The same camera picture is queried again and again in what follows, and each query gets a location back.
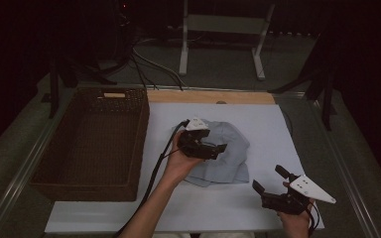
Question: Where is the black floor cable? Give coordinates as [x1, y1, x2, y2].
[129, 54, 161, 91]

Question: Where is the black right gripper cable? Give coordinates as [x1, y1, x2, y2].
[306, 200, 321, 238]

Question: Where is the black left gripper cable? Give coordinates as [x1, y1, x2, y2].
[113, 119, 191, 238]

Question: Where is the brown woven basket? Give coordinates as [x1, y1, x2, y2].
[29, 86, 151, 202]

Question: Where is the person's left hand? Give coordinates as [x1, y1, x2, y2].
[163, 130, 206, 186]

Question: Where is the wooden board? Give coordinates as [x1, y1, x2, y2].
[146, 89, 276, 106]

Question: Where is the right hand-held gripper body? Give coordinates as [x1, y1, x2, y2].
[261, 174, 337, 216]

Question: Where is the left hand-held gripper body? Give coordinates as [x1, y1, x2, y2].
[177, 117, 220, 161]

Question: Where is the light blue knitted sweater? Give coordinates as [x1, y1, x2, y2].
[172, 118, 251, 188]

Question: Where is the black tripod stand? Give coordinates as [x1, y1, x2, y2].
[267, 19, 339, 132]
[41, 56, 118, 119]

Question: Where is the grey floor cable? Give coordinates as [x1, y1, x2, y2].
[132, 49, 187, 88]

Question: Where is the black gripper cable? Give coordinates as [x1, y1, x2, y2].
[113, 119, 191, 238]
[306, 200, 321, 238]

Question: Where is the aluminium rail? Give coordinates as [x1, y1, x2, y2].
[0, 108, 67, 238]
[311, 98, 381, 238]

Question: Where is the white metal stand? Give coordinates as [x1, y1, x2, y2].
[178, 0, 276, 81]

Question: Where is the white table mat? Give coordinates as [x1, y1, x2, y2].
[44, 102, 325, 235]

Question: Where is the person's right hand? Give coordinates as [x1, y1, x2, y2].
[276, 180, 317, 238]

